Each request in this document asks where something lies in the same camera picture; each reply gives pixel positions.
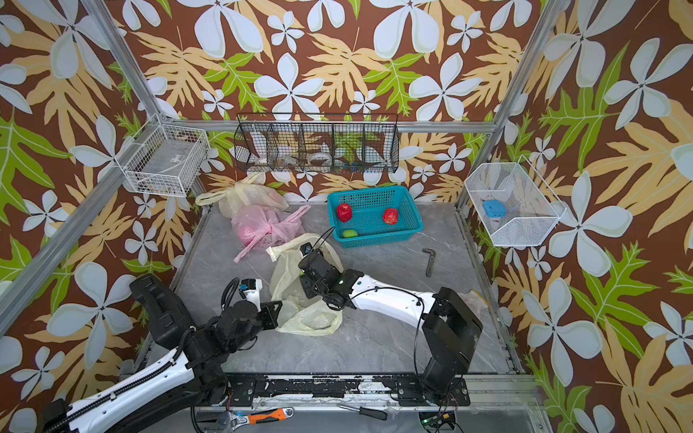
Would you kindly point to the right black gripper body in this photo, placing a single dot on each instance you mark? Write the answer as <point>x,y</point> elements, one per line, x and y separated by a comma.
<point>310,290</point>

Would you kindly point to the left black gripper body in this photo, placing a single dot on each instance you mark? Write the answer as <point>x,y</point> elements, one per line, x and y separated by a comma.
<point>263,320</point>

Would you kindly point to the yellow plastic bag with fruit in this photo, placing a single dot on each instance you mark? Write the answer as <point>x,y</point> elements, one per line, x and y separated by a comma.
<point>299,315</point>

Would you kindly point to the red apple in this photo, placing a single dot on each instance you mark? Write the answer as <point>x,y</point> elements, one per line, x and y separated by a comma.
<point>344,212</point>

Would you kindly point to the teal plastic basket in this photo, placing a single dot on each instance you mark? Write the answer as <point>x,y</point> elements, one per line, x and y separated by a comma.
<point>368,207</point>

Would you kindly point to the red fruit toy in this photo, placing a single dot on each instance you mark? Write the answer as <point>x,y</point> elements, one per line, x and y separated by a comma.
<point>391,216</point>

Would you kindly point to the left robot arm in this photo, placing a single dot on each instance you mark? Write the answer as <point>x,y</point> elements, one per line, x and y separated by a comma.
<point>190,374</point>

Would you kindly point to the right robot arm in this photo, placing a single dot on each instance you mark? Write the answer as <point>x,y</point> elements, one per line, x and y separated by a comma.
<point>450,328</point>

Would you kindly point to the pink plastic bag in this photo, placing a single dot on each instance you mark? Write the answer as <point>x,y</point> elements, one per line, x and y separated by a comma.
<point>258,226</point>

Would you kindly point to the pale yellow bag at back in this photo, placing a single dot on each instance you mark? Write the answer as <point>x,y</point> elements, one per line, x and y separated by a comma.
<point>244,193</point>

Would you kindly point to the orange adjustable wrench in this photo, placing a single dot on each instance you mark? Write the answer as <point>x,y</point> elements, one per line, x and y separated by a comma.
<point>230,421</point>

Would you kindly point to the grey allen key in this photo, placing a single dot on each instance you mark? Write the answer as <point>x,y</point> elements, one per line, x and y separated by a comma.
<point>431,261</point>

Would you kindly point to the blue object in basket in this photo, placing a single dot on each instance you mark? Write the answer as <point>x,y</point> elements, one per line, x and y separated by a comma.
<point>494,209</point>

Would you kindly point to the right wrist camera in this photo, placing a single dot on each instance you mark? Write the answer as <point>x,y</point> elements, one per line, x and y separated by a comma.
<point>306,249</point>

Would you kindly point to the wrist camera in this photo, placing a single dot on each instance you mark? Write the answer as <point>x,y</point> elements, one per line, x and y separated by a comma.
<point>306,249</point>
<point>250,290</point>

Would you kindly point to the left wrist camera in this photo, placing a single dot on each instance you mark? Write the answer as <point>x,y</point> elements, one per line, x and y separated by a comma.
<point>250,290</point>

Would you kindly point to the black wire basket rear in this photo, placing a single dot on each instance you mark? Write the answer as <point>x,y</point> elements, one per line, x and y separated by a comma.
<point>325,143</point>

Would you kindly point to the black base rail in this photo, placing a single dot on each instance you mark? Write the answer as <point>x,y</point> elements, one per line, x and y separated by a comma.
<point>246,390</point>

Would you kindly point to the black handled screwdriver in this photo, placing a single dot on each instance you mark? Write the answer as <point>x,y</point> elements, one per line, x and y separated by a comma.
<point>363,411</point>

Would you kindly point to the white wire basket left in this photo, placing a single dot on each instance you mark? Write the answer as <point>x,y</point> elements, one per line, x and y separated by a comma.
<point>163,158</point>

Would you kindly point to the white wire basket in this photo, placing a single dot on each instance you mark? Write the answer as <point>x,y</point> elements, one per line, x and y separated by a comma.
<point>533,207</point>
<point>163,158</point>

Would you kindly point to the white wire basket right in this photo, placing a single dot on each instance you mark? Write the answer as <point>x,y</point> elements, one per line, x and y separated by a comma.
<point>533,207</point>

